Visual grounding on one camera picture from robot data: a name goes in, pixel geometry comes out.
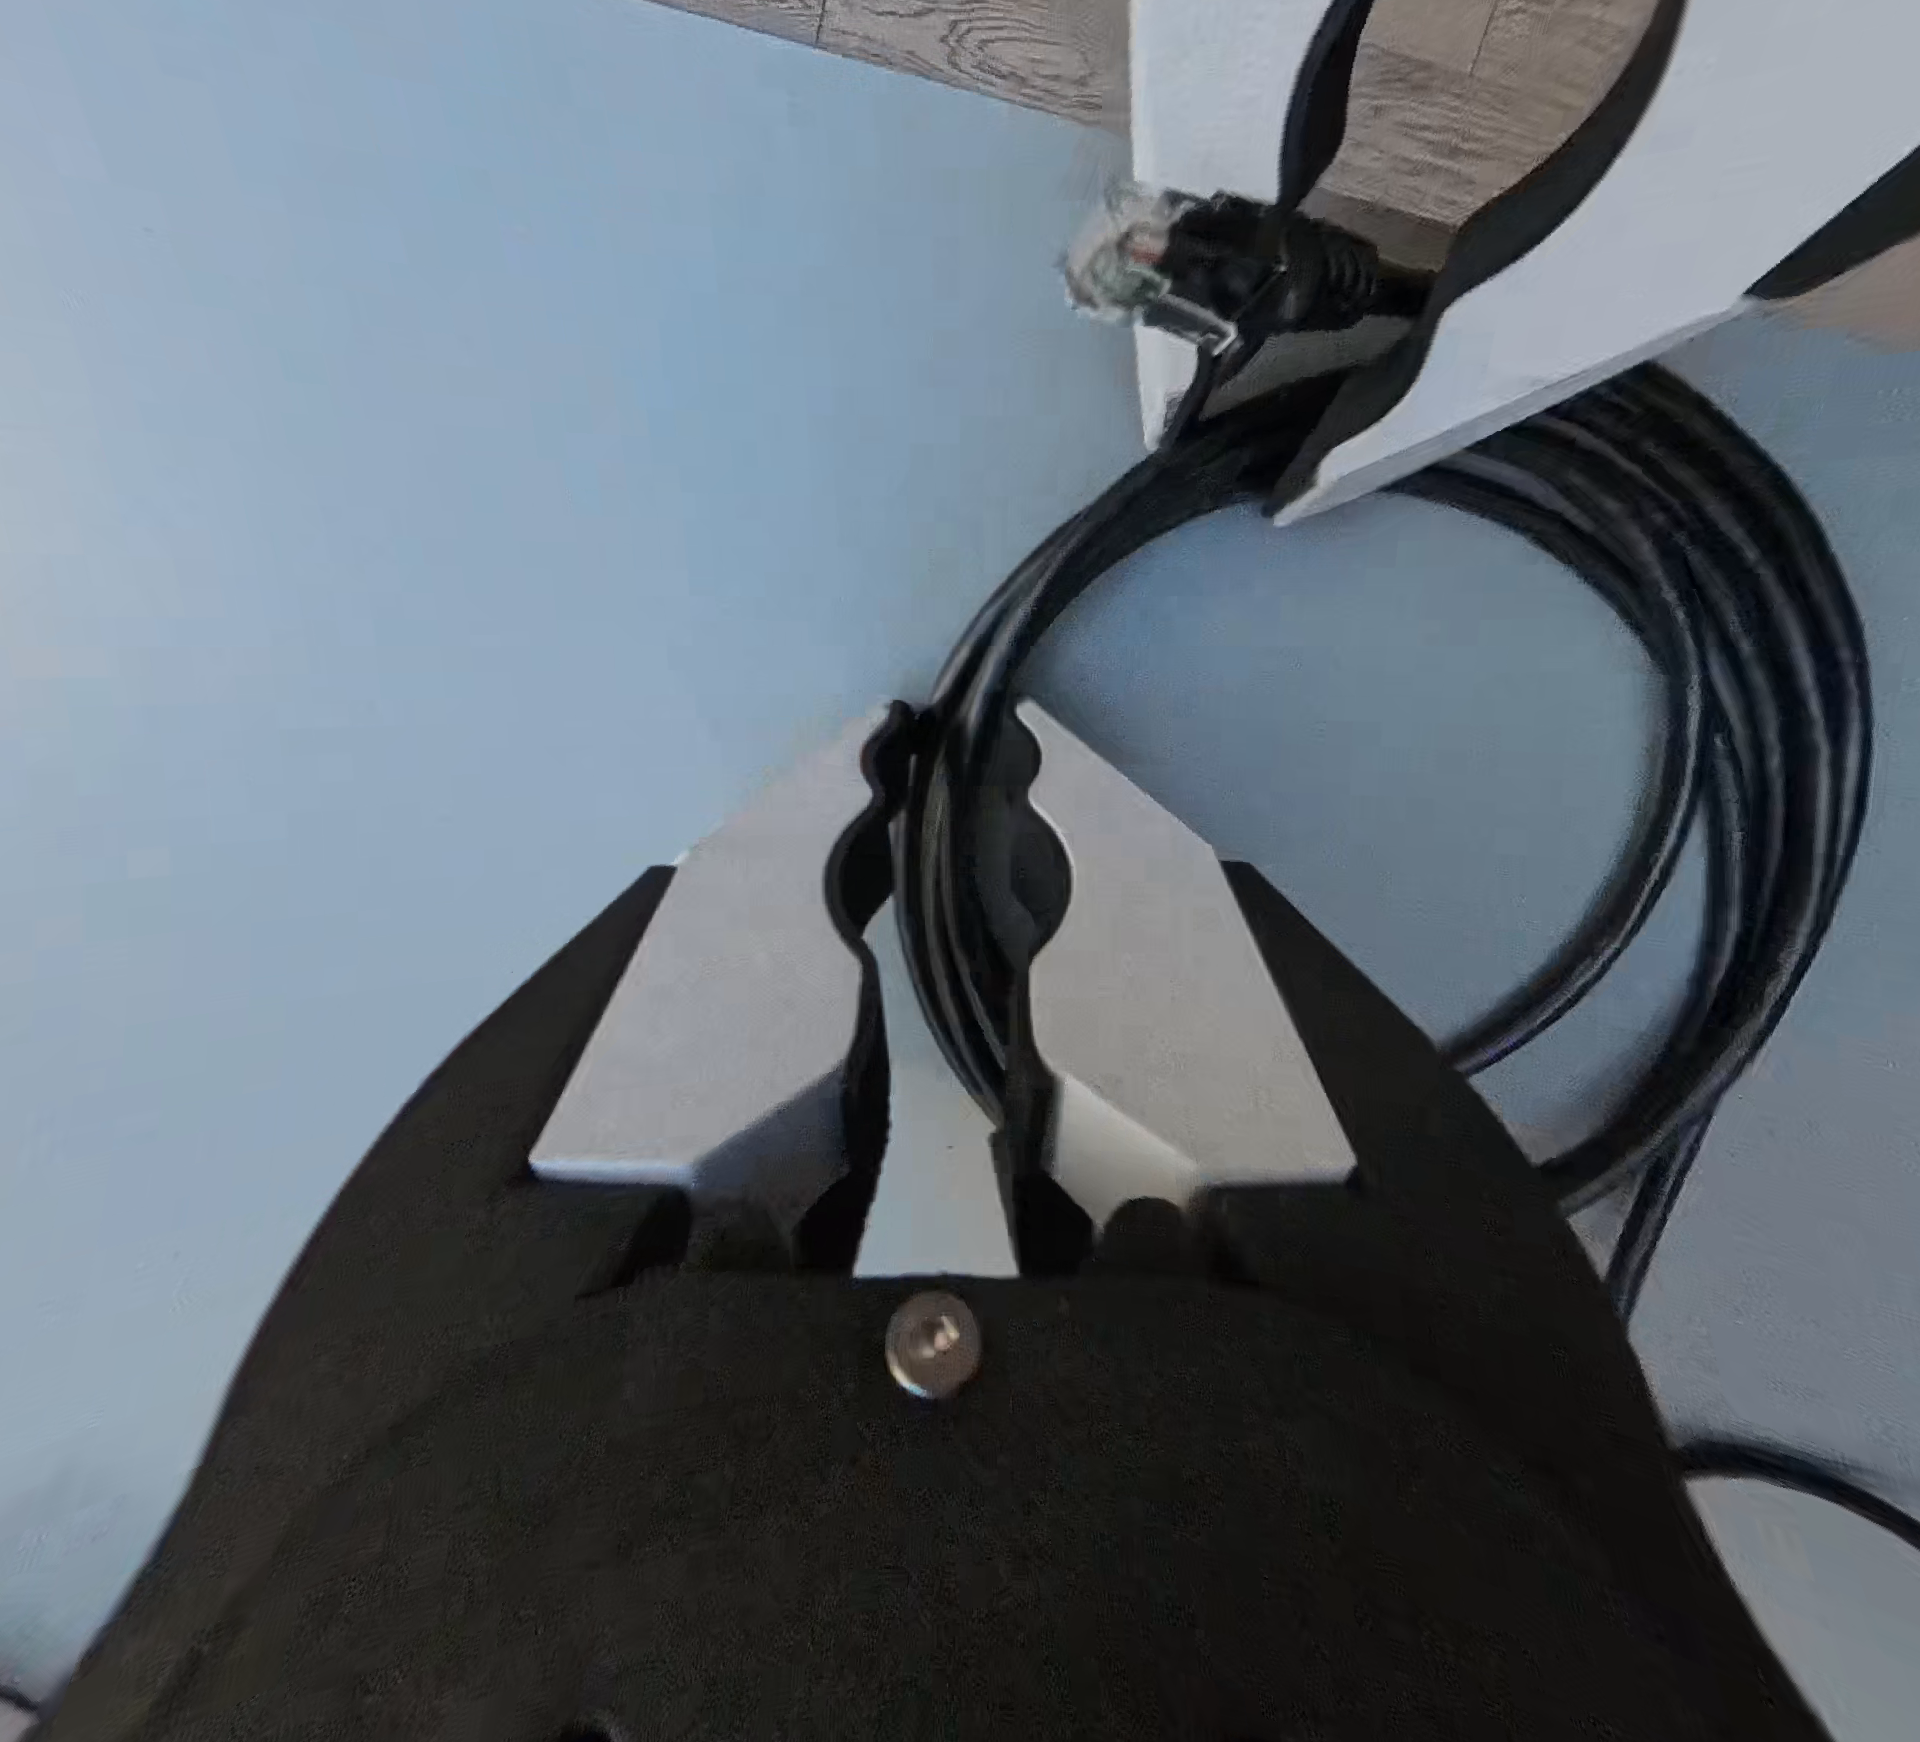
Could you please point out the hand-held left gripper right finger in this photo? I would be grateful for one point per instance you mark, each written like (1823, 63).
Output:
(1184, 1021)

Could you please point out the grey desk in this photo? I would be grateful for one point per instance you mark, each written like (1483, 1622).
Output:
(375, 496)

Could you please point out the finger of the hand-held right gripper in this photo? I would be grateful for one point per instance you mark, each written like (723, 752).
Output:
(1770, 92)
(1230, 2)

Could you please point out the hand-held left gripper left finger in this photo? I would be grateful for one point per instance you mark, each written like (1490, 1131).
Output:
(704, 1037)

